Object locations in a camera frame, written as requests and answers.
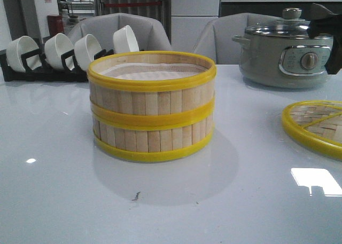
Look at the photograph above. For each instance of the white ceramic bowl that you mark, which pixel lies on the white ceramic bowl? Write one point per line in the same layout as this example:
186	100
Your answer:
16	49
124	40
55	47
85	50

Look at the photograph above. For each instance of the grey chair right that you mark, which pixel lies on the grey chair right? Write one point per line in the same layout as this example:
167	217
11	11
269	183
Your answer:
215	41

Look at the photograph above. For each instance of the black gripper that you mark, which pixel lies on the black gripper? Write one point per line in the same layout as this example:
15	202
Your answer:
325	22

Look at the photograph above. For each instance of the black dish rack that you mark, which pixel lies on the black dish rack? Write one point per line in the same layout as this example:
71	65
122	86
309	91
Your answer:
71	71

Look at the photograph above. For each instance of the red fire cabinet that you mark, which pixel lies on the red fire cabinet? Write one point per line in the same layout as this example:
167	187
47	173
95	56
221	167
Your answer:
55	24

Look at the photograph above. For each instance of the white refrigerator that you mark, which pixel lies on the white refrigerator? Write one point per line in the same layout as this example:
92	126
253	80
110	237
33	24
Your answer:
188	19

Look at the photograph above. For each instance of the green electric cooking pot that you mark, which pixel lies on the green electric cooking pot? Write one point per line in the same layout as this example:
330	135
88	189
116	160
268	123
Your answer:
295	63

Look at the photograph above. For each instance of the yellow bamboo steamer lid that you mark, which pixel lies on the yellow bamboo steamer lid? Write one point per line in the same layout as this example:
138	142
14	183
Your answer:
315	124

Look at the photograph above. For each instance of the glass pot lid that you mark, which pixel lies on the glass pot lid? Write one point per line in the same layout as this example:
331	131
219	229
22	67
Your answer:
290	25

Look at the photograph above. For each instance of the bamboo steamer tier base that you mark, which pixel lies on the bamboo steamer tier base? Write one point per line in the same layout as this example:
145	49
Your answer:
156	145

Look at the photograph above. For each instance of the bamboo steamer tier yellow rims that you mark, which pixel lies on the bamboo steamer tier yellow rims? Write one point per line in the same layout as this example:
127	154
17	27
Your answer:
152	89

